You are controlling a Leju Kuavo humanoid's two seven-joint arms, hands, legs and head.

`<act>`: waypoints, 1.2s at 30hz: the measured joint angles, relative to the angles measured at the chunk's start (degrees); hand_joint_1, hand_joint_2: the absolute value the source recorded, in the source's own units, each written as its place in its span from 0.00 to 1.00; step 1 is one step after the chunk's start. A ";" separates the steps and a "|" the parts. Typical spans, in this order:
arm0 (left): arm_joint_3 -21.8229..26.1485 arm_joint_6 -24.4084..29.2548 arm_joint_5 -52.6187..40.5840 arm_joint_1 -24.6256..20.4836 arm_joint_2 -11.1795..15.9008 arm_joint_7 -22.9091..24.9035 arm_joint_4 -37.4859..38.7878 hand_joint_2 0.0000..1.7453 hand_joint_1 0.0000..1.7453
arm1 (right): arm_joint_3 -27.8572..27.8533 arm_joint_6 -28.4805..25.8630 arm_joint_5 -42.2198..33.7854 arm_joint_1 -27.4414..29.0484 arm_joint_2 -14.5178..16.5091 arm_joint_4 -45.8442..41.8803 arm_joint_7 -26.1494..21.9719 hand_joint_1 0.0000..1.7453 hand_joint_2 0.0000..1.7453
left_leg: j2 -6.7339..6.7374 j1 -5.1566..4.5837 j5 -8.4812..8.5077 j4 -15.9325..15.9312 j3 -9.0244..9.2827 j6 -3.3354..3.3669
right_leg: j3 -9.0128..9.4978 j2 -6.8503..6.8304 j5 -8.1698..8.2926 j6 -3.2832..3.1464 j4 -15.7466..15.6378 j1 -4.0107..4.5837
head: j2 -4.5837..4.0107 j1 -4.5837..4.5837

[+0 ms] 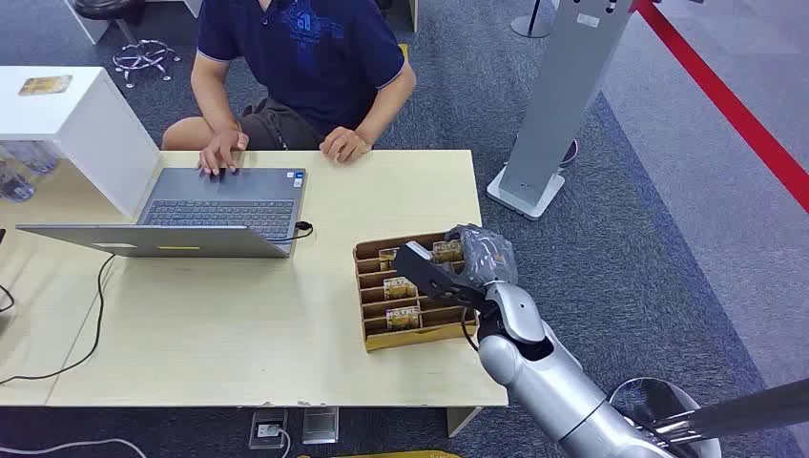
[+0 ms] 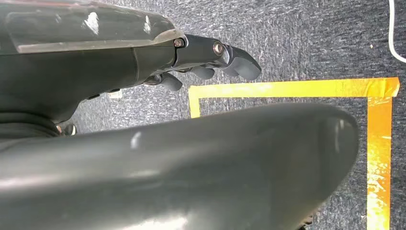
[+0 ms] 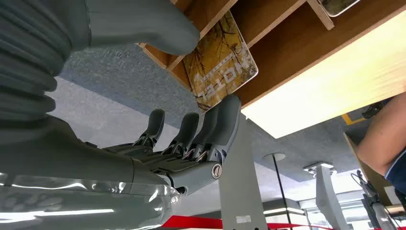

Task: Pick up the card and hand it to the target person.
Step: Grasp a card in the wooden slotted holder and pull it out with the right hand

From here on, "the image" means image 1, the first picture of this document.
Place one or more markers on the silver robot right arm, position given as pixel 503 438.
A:
pixel 550 379

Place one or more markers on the grey kiosk stand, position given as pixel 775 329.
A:
pixel 562 95

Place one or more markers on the cardboard slotted card holder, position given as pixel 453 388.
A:
pixel 379 338

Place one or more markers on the grey floor box lid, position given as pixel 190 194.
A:
pixel 320 425

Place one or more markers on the person's left hand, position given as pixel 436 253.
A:
pixel 344 144

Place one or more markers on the floor power socket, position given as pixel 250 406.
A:
pixel 267 430

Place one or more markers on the person's right hand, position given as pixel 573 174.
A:
pixel 221 150

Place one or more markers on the white desk shelf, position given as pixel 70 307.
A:
pixel 95 133

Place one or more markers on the person's right forearm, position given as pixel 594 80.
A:
pixel 212 95

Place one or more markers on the person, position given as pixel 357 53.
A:
pixel 310 57

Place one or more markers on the clear water bottle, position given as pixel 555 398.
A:
pixel 16 180
pixel 41 157

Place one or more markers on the person's left forearm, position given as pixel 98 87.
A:
pixel 389 104

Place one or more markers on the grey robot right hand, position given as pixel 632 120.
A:
pixel 487 256

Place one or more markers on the white table leg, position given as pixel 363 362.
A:
pixel 461 420

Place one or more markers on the black stool chrome base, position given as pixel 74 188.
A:
pixel 136 44

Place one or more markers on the round grey pole base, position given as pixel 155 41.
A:
pixel 531 25

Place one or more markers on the grey open laptop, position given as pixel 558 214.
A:
pixel 221 212

